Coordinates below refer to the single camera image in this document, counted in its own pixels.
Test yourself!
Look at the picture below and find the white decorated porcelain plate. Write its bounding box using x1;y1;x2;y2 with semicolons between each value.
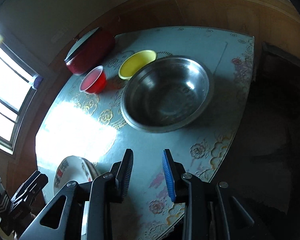
53;155;99;195

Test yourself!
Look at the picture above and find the floral lace tablecloth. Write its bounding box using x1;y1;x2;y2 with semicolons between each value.
36;27;255;239

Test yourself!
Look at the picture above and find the purple object on windowsill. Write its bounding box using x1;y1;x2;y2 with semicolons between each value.
32;75;43;90

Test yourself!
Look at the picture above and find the stainless steel basin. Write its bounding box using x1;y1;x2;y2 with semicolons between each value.
121;55;214;133

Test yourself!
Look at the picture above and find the yellow plastic bowl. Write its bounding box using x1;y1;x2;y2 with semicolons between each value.
118;50;157;80

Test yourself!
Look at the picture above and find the red plastic bowl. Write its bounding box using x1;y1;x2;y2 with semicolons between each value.
79;66;107;94

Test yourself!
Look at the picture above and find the window with frame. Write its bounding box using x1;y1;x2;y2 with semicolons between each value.
0;36;39;153

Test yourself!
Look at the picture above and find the person's left hand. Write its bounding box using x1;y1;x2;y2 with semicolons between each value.
13;213;36;240

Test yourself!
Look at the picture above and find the red electric cooking pot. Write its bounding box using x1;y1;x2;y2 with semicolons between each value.
64;27;115;75

